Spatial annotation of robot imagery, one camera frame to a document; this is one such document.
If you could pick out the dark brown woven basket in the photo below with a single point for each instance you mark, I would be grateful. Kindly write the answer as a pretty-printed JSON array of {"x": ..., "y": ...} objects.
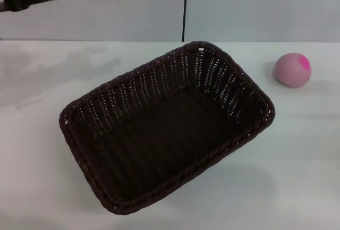
[{"x": 164, "y": 134}]

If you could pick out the pink round peach toy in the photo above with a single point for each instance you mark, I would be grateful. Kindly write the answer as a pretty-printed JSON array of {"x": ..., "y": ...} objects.
[{"x": 290, "y": 72}]

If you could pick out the thin black vertical wall strip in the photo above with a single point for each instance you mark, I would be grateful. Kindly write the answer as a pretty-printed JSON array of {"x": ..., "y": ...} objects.
[{"x": 184, "y": 7}]

